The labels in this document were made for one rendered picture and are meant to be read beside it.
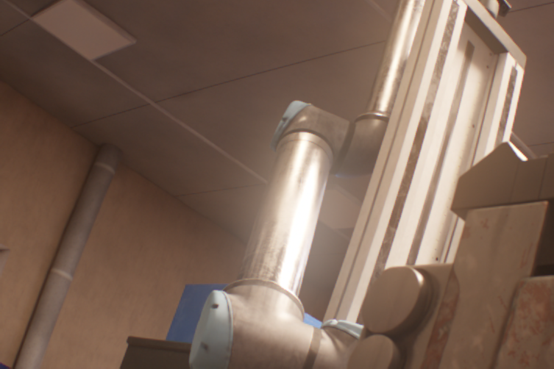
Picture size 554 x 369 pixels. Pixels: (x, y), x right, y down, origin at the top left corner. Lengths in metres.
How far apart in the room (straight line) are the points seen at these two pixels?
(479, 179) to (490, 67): 1.51
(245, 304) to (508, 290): 0.89
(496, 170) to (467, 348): 0.16
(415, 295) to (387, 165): 1.13
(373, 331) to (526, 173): 0.20
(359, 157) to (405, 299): 1.21
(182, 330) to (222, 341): 1.46
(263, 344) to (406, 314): 0.74
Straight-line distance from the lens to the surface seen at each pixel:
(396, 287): 0.88
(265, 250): 1.75
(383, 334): 0.87
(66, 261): 8.09
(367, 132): 2.08
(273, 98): 6.65
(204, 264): 9.12
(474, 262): 0.81
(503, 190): 0.83
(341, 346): 1.62
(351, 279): 1.88
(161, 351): 2.01
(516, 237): 0.79
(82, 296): 8.41
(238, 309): 1.60
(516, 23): 5.13
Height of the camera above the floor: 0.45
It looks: 23 degrees up
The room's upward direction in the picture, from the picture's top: 20 degrees clockwise
